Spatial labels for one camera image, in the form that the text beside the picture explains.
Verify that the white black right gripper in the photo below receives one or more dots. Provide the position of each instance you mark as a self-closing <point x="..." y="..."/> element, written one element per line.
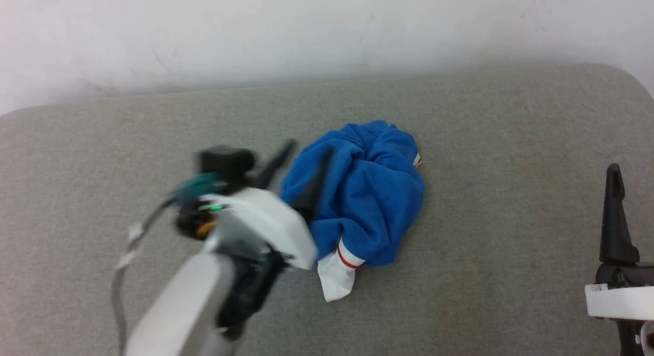
<point x="626" y="300"/>

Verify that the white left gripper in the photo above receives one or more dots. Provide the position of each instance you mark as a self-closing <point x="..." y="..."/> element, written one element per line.
<point x="260" y="218"/>

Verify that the blue garment with white cuffs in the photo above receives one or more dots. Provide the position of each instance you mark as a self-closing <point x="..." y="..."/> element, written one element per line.
<point x="373" y="192"/>

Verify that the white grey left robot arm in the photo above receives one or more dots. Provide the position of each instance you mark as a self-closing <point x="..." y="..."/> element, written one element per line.
<point x="179" y="310"/>

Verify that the grey fabric sofa seat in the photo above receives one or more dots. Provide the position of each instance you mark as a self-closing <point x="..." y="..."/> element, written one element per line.
<point x="485" y="141"/>

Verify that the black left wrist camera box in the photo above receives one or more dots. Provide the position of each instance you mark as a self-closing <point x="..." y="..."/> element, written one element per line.
<point x="226" y="163"/>

